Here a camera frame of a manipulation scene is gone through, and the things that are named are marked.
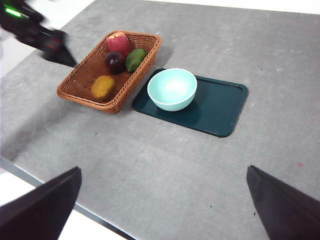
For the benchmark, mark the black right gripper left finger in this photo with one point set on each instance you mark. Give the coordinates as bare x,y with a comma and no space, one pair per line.
37,212

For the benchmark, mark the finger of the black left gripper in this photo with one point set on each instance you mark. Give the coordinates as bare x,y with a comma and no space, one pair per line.
61,58

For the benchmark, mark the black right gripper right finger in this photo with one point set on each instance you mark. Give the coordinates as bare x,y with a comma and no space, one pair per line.
287,212

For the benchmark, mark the brown kiwifruit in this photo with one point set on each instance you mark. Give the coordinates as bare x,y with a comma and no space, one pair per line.
103,88

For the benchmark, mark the teal ceramic bowl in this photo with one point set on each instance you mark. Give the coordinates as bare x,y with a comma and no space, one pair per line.
172,87

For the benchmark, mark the brown wicker basket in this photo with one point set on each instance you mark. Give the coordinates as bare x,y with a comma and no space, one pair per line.
85,72

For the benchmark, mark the dark purple plum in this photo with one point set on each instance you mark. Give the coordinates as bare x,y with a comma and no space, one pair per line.
115,62

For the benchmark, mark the red apple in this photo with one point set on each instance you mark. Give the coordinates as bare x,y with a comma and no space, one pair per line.
117,45

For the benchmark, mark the green avocado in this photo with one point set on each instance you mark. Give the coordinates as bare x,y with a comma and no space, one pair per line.
135,59

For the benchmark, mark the dark green rectangular tray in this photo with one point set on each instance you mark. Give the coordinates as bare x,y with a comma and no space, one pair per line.
220,110

